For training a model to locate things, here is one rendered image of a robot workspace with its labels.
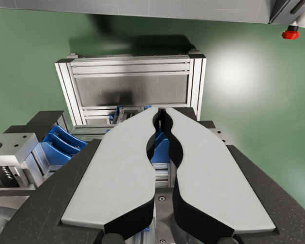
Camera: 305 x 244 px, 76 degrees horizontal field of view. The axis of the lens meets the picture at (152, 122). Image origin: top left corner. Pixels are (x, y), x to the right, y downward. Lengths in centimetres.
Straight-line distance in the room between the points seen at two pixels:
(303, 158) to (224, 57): 125
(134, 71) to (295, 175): 185
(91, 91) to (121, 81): 21
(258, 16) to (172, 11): 15
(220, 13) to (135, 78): 86
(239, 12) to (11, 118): 178
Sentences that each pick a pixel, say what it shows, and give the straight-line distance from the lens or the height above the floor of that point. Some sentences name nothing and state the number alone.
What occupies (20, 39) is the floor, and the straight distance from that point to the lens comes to 159.
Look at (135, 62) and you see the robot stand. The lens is 114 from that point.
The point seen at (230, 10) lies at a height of 95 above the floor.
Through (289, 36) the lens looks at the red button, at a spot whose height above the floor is 81.
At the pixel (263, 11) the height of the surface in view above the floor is 95.
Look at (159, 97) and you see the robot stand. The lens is 123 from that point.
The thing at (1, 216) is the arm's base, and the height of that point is 106.
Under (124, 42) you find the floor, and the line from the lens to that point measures 136.
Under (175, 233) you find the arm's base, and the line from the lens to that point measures 53.
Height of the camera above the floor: 132
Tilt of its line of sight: 57 degrees down
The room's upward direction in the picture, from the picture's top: 179 degrees counter-clockwise
